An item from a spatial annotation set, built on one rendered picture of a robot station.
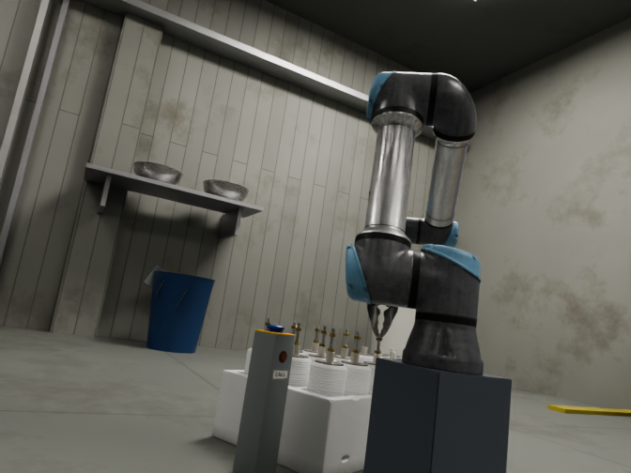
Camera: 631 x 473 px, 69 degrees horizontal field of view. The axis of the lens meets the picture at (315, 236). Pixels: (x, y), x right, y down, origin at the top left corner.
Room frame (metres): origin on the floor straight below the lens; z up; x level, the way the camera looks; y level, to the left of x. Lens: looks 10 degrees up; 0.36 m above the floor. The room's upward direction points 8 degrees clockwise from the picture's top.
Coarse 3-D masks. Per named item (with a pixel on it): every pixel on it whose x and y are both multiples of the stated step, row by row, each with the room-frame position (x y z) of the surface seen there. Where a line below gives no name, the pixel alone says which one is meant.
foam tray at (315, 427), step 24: (240, 384) 1.31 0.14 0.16; (240, 408) 1.30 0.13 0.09; (288, 408) 1.19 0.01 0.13; (312, 408) 1.14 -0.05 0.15; (336, 408) 1.13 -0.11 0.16; (360, 408) 1.21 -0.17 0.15; (216, 432) 1.35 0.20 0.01; (288, 432) 1.18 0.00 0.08; (312, 432) 1.14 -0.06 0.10; (336, 432) 1.14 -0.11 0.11; (360, 432) 1.22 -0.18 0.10; (288, 456) 1.18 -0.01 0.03; (312, 456) 1.13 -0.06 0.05; (336, 456) 1.15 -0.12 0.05; (360, 456) 1.23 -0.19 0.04
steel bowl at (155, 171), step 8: (136, 168) 3.26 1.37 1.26; (144, 168) 3.23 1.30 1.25; (152, 168) 3.22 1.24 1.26; (160, 168) 3.23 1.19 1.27; (168, 168) 3.26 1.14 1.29; (144, 176) 3.26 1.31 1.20; (152, 176) 3.25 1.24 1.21; (160, 176) 3.26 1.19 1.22; (168, 176) 3.29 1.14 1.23; (176, 176) 3.34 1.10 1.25; (176, 184) 3.43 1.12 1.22
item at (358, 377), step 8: (352, 368) 1.26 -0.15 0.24; (360, 368) 1.26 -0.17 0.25; (368, 368) 1.28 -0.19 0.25; (352, 376) 1.26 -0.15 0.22; (360, 376) 1.26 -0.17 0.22; (368, 376) 1.28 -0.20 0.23; (352, 384) 1.26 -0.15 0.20; (360, 384) 1.26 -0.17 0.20; (368, 384) 1.29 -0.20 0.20; (352, 392) 1.26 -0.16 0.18; (360, 392) 1.26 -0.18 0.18
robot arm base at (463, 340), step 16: (416, 320) 0.90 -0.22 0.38; (432, 320) 0.86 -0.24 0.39; (448, 320) 0.85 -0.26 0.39; (464, 320) 0.85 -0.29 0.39; (416, 336) 0.88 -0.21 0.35; (432, 336) 0.85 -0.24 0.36; (448, 336) 0.84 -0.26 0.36; (464, 336) 0.85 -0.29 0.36; (416, 352) 0.86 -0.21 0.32; (432, 352) 0.85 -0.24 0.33; (448, 352) 0.84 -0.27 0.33; (464, 352) 0.84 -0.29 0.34; (480, 352) 0.87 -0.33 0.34; (432, 368) 0.84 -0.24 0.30; (448, 368) 0.83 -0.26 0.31; (464, 368) 0.83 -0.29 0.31; (480, 368) 0.85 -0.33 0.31
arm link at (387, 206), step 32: (384, 96) 0.94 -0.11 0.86; (416, 96) 0.93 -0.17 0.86; (384, 128) 0.94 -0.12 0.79; (416, 128) 0.95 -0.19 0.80; (384, 160) 0.93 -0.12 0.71; (384, 192) 0.91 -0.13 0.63; (384, 224) 0.90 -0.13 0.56; (352, 256) 0.89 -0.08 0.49; (384, 256) 0.88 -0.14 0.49; (352, 288) 0.90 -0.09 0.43; (384, 288) 0.88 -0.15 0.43
